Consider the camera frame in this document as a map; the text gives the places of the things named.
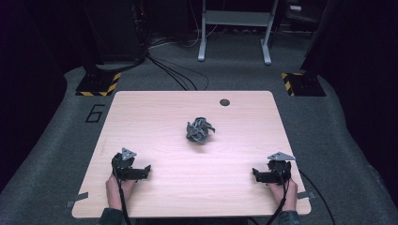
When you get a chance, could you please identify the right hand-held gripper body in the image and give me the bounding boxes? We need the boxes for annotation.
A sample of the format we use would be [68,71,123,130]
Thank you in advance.
[267,151,297,184]

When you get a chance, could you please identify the bundle of black floor cables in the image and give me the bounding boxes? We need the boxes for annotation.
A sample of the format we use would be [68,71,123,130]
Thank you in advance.
[145,52,210,92]

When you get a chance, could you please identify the hand-held gripper cable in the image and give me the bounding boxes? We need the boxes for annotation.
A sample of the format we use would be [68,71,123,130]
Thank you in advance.
[272,170,290,225]
[115,170,132,225]

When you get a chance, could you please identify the black cabinet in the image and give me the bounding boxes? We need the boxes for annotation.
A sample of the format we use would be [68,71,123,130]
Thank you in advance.
[84,0,148,64]

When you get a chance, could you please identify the black stand base hazard stripes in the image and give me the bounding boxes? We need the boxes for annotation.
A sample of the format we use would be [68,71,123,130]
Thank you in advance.
[280,72,327,98]
[75,72,122,98]

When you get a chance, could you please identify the right hand-held gripper cable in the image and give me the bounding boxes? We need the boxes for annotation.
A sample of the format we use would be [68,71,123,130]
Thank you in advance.
[272,170,290,225]

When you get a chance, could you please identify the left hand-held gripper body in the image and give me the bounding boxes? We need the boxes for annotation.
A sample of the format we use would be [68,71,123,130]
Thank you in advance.
[111,147,142,182]

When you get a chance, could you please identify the gray knitted cloth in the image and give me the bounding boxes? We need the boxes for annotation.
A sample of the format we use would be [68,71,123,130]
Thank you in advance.
[185,116,216,144]

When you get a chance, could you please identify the gray tape strip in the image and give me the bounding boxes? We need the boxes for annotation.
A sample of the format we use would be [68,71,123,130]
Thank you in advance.
[295,190,316,201]
[65,191,89,208]

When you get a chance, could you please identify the left hand-held gripper cable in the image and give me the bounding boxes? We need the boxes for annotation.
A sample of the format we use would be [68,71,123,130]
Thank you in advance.
[115,170,132,225]

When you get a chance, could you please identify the person's right hand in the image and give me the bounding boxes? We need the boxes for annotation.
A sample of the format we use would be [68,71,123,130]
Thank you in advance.
[268,178,299,212]

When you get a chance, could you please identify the white metal desk frame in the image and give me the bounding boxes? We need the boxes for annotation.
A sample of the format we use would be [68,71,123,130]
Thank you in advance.
[197,0,280,66]

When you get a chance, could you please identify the person's left hand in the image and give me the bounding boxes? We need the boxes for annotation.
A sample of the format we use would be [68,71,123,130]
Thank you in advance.
[105,173,136,210]

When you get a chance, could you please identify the black stand column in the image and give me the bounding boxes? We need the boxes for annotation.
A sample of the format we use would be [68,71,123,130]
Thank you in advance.
[299,0,334,74]

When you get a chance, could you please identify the black floor cable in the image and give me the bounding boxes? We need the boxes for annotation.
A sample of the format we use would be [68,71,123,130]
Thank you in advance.
[298,170,336,225]

